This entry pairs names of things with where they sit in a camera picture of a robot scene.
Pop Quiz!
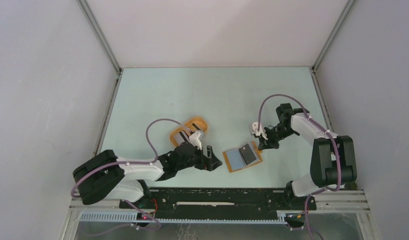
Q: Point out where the black mounting base plate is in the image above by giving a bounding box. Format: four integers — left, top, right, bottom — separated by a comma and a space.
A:
133, 187, 317, 221

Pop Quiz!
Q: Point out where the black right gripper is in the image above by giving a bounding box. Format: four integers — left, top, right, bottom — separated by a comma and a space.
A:
258, 124, 297, 150

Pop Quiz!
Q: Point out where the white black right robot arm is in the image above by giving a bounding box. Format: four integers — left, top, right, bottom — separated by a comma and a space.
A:
251, 103, 357, 209

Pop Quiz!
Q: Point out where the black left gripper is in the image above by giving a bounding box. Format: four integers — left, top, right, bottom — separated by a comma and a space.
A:
176, 143, 222, 171

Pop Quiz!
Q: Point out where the aluminium frame rail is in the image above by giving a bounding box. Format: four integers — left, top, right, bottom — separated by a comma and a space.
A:
68, 188, 371, 214

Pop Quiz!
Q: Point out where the orange oval plastic tray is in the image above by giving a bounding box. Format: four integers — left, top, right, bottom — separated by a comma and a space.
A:
169, 116, 209, 147

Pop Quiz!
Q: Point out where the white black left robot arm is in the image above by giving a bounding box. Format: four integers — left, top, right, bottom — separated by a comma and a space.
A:
71, 142, 223, 209

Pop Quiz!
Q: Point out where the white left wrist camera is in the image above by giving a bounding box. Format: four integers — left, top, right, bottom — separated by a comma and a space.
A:
188, 131, 205, 150

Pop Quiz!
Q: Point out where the black VIP card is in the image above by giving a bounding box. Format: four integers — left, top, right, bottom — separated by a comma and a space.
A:
239, 141, 260, 166

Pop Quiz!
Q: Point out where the orange leather card holder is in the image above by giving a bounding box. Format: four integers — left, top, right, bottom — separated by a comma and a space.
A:
222, 141, 263, 173

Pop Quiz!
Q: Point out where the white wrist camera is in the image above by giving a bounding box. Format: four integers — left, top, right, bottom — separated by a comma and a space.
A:
188, 131, 205, 150
250, 121, 268, 140

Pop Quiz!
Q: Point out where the grey slotted cable duct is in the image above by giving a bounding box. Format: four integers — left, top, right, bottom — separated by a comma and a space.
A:
79, 211, 287, 225

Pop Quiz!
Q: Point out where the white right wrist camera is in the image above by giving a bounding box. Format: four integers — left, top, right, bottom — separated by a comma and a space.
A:
250, 121, 268, 140

